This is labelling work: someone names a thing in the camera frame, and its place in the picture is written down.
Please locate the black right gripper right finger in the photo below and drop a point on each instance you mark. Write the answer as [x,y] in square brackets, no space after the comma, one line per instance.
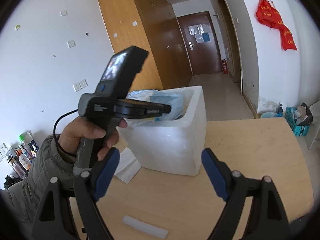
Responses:
[267,217]

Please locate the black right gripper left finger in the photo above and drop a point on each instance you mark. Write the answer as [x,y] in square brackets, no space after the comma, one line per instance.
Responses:
[54,218]

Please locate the white foam sheet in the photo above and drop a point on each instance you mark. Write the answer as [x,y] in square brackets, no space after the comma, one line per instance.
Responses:
[128,166]

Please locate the blue face mask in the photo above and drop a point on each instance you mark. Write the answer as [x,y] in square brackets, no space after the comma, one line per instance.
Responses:
[173,99]

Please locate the white foam stick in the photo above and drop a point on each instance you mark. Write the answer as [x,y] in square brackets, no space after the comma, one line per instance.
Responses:
[145,228]

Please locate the grey jacket left forearm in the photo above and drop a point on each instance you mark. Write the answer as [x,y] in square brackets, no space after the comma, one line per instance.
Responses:
[23,198]

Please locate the person's left hand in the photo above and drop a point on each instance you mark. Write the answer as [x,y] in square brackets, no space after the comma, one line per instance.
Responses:
[79,128]

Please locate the bottles on shelf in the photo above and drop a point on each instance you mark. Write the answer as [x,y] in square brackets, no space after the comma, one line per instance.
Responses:
[21,156]

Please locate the white styrofoam box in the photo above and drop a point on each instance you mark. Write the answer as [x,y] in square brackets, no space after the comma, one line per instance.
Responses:
[172,146]

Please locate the teal cardboard box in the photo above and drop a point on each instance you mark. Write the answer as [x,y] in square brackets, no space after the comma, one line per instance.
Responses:
[299,119]

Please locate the wooden wardrobe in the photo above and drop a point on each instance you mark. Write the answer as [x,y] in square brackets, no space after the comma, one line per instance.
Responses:
[153,26]

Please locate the dark brown entrance door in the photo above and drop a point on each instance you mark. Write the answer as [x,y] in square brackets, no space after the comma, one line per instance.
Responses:
[201,43]

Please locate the red fire extinguisher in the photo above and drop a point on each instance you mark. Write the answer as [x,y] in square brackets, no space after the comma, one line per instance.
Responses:
[225,66]

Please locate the red hanging bags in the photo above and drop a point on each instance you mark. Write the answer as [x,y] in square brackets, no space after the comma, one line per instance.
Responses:
[269,16]

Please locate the white wall socket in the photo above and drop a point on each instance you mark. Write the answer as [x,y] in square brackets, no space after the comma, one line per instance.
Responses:
[80,85]

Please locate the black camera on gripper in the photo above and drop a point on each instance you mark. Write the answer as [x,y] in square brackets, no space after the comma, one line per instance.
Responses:
[120,72]

